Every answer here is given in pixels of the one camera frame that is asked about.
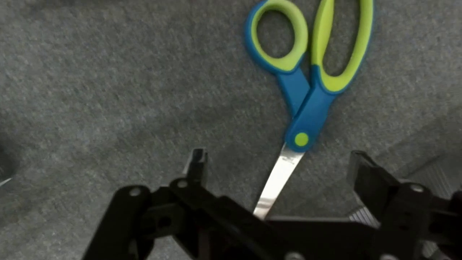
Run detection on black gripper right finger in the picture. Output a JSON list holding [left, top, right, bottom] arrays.
[[348, 151, 462, 260]]

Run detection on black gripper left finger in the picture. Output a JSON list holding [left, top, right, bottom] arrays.
[[82, 148, 271, 260]]

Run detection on blue green scissors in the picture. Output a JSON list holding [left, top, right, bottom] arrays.
[[244, 0, 375, 220]]

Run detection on grey table cloth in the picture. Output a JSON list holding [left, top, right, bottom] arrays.
[[0, 0, 462, 260]]

